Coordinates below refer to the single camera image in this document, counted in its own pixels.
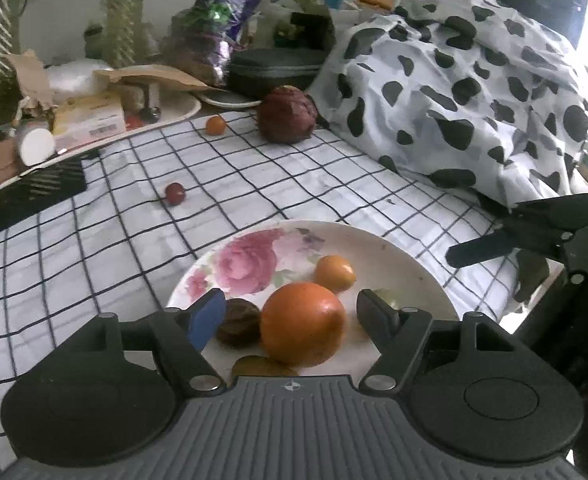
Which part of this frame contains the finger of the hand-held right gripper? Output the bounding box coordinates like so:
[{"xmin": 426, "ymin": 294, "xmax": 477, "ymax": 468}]
[
  {"xmin": 446, "ymin": 230, "xmax": 524, "ymax": 269},
  {"xmin": 508, "ymin": 193, "xmax": 588, "ymax": 261}
]

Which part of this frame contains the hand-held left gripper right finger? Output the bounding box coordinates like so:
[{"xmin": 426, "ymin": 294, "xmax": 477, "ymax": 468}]
[{"xmin": 356, "ymin": 288, "xmax": 549, "ymax": 392}]

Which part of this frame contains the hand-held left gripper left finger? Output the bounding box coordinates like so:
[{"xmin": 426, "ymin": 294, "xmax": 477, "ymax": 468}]
[{"xmin": 36, "ymin": 288, "xmax": 227, "ymax": 396}]

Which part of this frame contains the dark brown passion fruit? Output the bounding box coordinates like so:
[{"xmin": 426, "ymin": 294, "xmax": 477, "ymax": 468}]
[{"xmin": 216, "ymin": 298, "xmax": 263, "ymax": 347}]

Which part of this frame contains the white floral plate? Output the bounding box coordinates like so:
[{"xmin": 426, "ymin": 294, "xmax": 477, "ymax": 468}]
[{"xmin": 165, "ymin": 220, "xmax": 460, "ymax": 378}]

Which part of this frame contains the small round orange fruit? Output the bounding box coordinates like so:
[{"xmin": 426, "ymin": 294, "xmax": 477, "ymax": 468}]
[{"xmin": 314, "ymin": 255, "xmax": 357, "ymax": 293}]

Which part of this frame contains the yellow-brown mango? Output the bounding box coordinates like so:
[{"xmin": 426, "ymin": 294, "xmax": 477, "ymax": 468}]
[{"xmin": 231, "ymin": 355, "xmax": 299, "ymax": 378}]

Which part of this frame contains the large orange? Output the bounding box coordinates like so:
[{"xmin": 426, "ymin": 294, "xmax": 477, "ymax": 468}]
[{"xmin": 260, "ymin": 282, "xmax": 347, "ymax": 367}]

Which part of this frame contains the white checkered tablecloth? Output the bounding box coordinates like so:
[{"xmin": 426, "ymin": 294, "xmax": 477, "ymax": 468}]
[{"xmin": 0, "ymin": 110, "xmax": 519, "ymax": 471}]

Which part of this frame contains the cow-print blanket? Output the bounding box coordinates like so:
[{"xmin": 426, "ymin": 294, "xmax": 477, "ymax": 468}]
[{"xmin": 308, "ymin": 0, "xmax": 588, "ymax": 211}]

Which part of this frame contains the black grid rack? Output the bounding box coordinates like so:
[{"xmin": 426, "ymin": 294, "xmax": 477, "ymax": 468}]
[{"xmin": 0, "ymin": 156, "xmax": 88, "ymax": 236}]

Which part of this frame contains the white oval tray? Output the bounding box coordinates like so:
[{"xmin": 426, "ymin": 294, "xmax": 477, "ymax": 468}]
[{"xmin": 0, "ymin": 92, "xmax": 203, "ymax": 206}]

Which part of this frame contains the small white plate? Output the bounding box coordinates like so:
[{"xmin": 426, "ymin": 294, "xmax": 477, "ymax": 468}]
[{"xmin": 196, "ymin": 91, "xmax": 263, "ymax": 110}]

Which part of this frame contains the large dark red fruit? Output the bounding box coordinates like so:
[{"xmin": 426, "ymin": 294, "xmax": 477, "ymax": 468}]
[{"xmin": 257, "ymin": 86, "xmax": 319, "ymax": 143}]

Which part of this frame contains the yellow box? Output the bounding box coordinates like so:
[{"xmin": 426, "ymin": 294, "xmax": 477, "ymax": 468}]
[{"xmin": 53, "ymin": 94, "xmax": 126, "ymax": 151}]

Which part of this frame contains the white paper roll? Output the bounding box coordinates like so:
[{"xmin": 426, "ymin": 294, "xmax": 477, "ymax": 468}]
[{"xmin": 16, "ymin": 127, "xmax": 56, "ymax": 167}]

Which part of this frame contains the brown paper sheet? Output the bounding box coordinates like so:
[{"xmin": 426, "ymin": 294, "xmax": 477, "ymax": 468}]
[{"xmin": 94, "ymin": 65, "xmax": 209, "ymax": 93}]

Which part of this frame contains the black zip case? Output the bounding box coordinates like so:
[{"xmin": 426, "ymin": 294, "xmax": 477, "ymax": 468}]
[{"xmin": 228, "ymin": 47, "xmax": 327, "ymax": 101}]

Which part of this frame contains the clear plastic bag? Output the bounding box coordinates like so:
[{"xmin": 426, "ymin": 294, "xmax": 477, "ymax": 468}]
[{"xmin": 46, "ymin": 57, "xmax": 115, "ymax": 103}]

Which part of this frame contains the black device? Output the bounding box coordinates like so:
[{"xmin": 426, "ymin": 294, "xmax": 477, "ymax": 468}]
[{"xmin": 290, "ymin": 10, "xmax": 335, "ymax": 51}]

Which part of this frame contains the purple snack bag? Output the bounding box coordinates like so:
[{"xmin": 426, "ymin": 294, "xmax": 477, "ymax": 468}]
[{"xmin": 166, "ymin": 0, "xmax": 262, "ymax": 86}]

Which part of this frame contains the torn cardboard piece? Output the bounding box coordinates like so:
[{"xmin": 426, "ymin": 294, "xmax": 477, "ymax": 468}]
[{"xmin": 6, "ymin": 50, "xmax": 55, "ymax": 111}]

